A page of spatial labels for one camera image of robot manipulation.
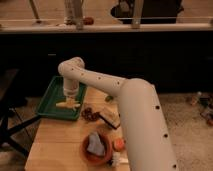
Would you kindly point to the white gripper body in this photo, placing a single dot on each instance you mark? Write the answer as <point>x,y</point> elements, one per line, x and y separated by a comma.
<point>70,93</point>

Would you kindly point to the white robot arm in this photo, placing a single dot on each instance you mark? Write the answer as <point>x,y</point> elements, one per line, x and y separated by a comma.
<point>144,128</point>

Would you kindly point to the green plastic tray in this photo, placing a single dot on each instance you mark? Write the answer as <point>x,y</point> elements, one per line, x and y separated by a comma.
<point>54,94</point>

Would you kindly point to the brown chocolate pretzel cluster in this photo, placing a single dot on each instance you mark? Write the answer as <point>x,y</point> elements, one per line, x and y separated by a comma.
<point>89,115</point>

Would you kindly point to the small green object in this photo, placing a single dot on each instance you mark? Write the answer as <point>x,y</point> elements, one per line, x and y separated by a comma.
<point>109,98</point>

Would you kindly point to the tan block with black edge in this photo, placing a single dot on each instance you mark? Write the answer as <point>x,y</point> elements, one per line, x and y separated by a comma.
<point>110,118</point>

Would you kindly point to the black chair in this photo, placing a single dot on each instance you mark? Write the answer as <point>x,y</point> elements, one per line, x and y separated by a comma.
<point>5,112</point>

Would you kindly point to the grey cloth in bowl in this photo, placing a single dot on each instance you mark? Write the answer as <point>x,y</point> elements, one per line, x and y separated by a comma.
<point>95,145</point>

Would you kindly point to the red object on counter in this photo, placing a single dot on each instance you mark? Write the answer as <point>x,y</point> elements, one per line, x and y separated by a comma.
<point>88,21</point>

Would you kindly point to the orange round fruit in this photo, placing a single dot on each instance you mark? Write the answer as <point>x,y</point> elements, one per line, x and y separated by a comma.
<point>119,144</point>

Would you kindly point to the orange bowl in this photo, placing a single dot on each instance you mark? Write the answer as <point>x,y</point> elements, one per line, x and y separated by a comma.
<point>94,160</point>

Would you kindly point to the white dish brush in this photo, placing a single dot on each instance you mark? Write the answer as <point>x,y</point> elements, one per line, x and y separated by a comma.
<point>118,159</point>

